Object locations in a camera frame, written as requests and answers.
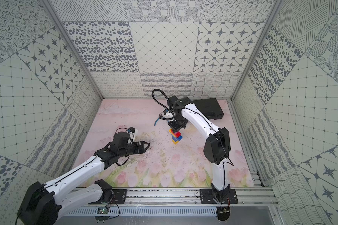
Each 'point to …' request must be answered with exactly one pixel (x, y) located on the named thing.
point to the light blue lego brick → (175, 138)
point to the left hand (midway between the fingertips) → (148, 146)
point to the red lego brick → (178, 134)
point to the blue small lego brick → (180, 138)
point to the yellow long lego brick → (170, 131)
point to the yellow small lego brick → (175, 142)
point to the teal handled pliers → (156, 121)
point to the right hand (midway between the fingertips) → (178, 130)
